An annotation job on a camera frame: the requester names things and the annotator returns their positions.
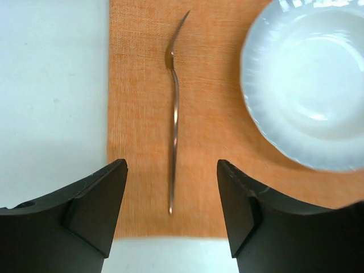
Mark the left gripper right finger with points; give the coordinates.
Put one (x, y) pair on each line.
(269, 231)

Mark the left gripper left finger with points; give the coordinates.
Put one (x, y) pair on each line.
(68, 230)

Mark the orange cloth placemat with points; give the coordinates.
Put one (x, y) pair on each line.
(213, 121)

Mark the white ceramic bowl plate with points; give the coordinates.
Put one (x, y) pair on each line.
(302, 81)

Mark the copper fork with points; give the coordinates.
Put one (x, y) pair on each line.
(169, 61)

